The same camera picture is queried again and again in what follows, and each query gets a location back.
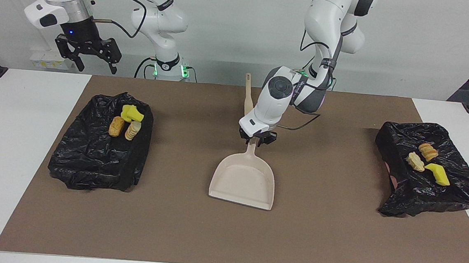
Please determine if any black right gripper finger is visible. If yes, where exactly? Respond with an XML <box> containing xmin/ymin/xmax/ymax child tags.
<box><xmin>53</xmin><ymin>34</ymin><xmax>88</xmax><ymax>72</ymax></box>
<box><xmin>98</xmin><ymin>37</ymin><xmax>124</xmax><ymax>75</ymax></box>

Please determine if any beige hand brush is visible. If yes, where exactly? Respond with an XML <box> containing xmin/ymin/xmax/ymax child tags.
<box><xmin>242</xmin><ymin>72</ymin><xmax>257</xmax><ymax>117</ymax></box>

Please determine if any beige plastic dustpan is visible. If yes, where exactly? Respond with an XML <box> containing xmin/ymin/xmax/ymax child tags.
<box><xmin>208</xmin><ymin>137</ymin><xmax>278</xmax><ymax>211</ymax></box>

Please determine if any brown bread roll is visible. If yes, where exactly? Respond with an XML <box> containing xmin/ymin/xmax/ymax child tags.
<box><xmin>108</xmin><ymin>115</ymin><xmax>125</xmax><ymax>138</ymax></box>

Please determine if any pale bread slice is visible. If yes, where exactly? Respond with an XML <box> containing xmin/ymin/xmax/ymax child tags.
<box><xmin>125</xmin><ymin>120</ymin><xmax>142</xmax><ymax>142</ymax></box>

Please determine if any pale bread chunk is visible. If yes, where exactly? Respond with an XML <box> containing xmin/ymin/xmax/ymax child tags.
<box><xmin>405</xmin><ymin>151</ymin><xmax>426</xmax><ymax>172</ymax></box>

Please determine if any bin with black bag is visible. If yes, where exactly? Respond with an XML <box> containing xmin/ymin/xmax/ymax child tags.
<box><xmin>46</xmin><ymin>87</ymin><xmax>156</xmax><ymax>195</ymax></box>
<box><xmin>370</xmin><ymin>119</ymin><xmax>469</xmax><ymax>223</ymax></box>

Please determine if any brown table mat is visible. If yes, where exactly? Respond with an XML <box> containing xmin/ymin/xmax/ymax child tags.
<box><xmin>0</xmin><ymin>69</ymin><xmax>469</xmax><ymax>263</ymax></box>

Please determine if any black base cable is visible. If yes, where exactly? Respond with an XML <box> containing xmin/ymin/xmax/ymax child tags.
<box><xmin>134</xmin><ymin>56</ymin><xmax>158</xmax><ymax>80</ymax></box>

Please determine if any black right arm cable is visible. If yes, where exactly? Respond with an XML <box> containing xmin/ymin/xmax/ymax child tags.
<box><xmin>91</xmin><ymin>0</ymin><xmax>148</xmax><ymax>40</ymax></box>

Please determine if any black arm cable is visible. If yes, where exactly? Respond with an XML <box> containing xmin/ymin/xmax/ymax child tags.
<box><xmin>91</xmin><ymin>0</ymin><xmax>148</xmax><ymax>40</ymax></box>
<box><xmin>276</xmin><ymin>28</ymin><xmax>341</xmax><ymax>134</ymax></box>

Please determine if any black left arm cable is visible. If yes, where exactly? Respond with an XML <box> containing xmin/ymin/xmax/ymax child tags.
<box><xmin>276</xmin><ymin>28</ymin><xmax>341</xmax><ymax>134</ymax></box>

